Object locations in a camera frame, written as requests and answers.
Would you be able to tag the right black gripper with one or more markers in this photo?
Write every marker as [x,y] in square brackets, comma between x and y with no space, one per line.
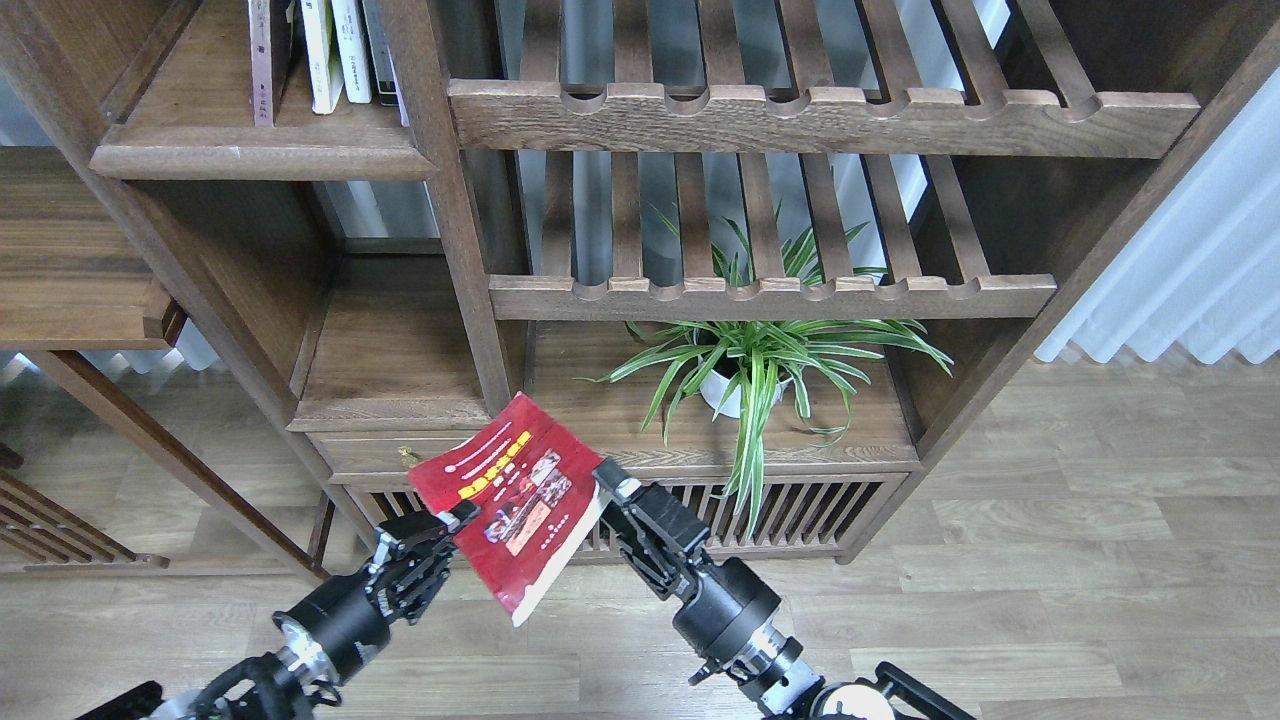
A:
[727,610]

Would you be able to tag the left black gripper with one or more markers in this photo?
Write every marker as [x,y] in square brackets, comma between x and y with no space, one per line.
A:
[338,629]

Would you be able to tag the red cover book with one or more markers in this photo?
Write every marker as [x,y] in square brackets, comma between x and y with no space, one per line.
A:
[533,484]

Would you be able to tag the dark maroon book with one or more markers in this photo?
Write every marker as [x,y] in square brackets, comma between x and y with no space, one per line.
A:
[271,49]

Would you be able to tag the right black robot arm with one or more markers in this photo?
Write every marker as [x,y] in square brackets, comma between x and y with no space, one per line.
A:
[792,689]

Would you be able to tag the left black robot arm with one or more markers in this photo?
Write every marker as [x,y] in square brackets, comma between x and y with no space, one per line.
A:
[256,688]

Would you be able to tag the dark wooden bookshelf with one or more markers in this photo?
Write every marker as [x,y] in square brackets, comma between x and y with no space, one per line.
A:
[375,286]

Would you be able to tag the pale purple upright book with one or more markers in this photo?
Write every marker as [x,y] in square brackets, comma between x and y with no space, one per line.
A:
[403,115]

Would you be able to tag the wooden side furniture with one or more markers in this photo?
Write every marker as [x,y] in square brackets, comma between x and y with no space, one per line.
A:
[88,339]

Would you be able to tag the white spine upright book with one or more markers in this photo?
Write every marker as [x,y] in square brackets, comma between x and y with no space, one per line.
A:
[353,50]

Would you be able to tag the dark spine upright book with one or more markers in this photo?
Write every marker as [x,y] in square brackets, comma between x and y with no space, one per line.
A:
[382,65]

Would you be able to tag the white curtain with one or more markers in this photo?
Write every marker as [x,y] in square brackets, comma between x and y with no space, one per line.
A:
[1203,272]

